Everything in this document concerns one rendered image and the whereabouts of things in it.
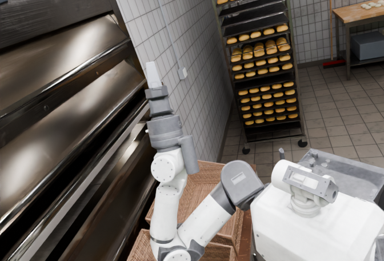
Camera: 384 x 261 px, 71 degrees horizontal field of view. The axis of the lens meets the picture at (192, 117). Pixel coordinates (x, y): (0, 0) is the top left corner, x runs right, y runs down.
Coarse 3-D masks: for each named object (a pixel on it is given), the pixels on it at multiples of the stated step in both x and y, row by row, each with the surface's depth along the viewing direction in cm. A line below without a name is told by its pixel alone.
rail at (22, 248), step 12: (132, 120) 126; (120, 132) 116; (108, 144) 108; (96, 156) 102; (72, 192) 88; (60, 204) 83; (48, 216) 79; (36, 228) 75; (24, 240) 72; (24, 252) 71
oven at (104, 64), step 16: (112, 0) 149; (112, 16) 150; (128, 32) 160; (128, 48) 158; (96, 64) 129; (112, 64) 141; (80, 80) 118; (48, 96) 101; (64, 96) 108; (16, 112) 88; (32, 112) 94; (48, 112) 100; (0, 128) 83; (16, 128) 88; (0, 144) 82; (144, 144) 161; (144, 208) 152; (96, 224) 116; (128, 240) 135
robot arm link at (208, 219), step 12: (204, 204) 77; (216, 204) 75; (192, 216) 77; (204, 216) 75; (216, 216) 74; (228, 216) 75; (180, 228) 77; (192, 228) 74; (204, 228) 74; (216, 228) 75; (192, 240) 73; (204, 240) 74; (180, 252) 70; (192, 252) 72; (204, 252) 75
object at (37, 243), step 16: (144, 96) 158; (128, 112) 144; (144, 112) 137; (112, 128) 132; (128, 128) 122; (96, 144) 121; (80, 160) 112; (64, 176) 105; (48, 192) 98; (64, 192) 92; (80, 192) 91; (32, 208) 92; (48, 208) 87; (64, 208) 84; (16, 224) 87; (32, 224) 82; (48, 224) 78; (0, 240) 83; (16, 240) 78; (0, 256) 74; (32, 256) 72
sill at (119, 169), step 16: (144, 128) 172; (128, 160) 144; (112, 176) 133; (96, 192) 125; (112, 192) 128; (96, 208) 117; (80, 224) 109; (64, 240) 104; (80, 240) 107; (48, 256) 99; (64, 256) 99
